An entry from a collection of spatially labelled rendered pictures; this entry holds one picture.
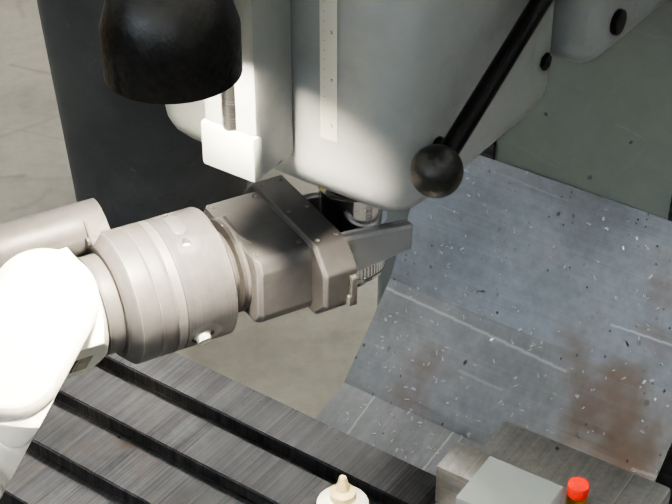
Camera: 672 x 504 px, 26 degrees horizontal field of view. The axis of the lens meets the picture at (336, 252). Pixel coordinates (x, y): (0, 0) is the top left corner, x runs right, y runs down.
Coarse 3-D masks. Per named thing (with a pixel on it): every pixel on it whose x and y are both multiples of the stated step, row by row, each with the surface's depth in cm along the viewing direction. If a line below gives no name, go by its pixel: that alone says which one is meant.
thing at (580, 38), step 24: (576, 0) 94; (600, 0) 94; (624, 0) 96; (648, 0) 100; (576, 24) 94; (600, 24) 95; (624, 24) 96; (552, 48) 96; (576, 48) 95; (600, 48) 96
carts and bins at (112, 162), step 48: (48, 0) 286; (96, 0) 278; (48, 48) 298; (96, 48) 285; (96, 96) 293; (96, 144) 301; (144, 144) 298; (192, 144) 301; (96, 192) 310; (144, 192) 306; (192, 192) 308; (240, 192) 321
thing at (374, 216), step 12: (324, 204) 98; (324, 216) 99; (336, 216) 98; (348, 216) 98; (360, 216) 98; (372, 216) 98; (384, 216) 99; (348, 228) 98; (384, 264) 102; (360, 276) 101; (372, 276) 101
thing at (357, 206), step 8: (320, 192) 98; (328, 192) 98; (328, 200) 98; (336, 200) 97; (344, 200) 97; (352, 200) 97; (336, 208) 98; (344, 208) 97; (352, 208) 97; (360, 208) 97; (368, 208) 98
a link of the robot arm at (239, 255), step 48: (288, 192) 99; (192, 240) 92; (240, 240) 94; (288, 240) 95; (336, 240) 95; (192, 288) 91; (240, 288) 95; (288, 288) 95; (336, 288) 95; (192, 336) 93
